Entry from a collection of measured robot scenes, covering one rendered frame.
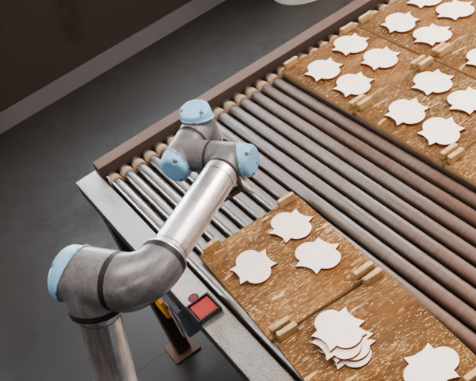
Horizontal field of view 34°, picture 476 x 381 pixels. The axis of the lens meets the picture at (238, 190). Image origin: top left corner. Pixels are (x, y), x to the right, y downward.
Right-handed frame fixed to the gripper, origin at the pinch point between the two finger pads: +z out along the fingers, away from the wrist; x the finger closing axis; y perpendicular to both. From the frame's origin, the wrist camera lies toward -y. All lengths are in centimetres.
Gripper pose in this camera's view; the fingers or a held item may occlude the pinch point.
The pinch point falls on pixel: (227, 205)
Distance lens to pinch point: 207.8
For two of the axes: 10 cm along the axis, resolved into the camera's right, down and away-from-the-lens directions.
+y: 5.0, 5.2, -7.0
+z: 2.4, 6.9, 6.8
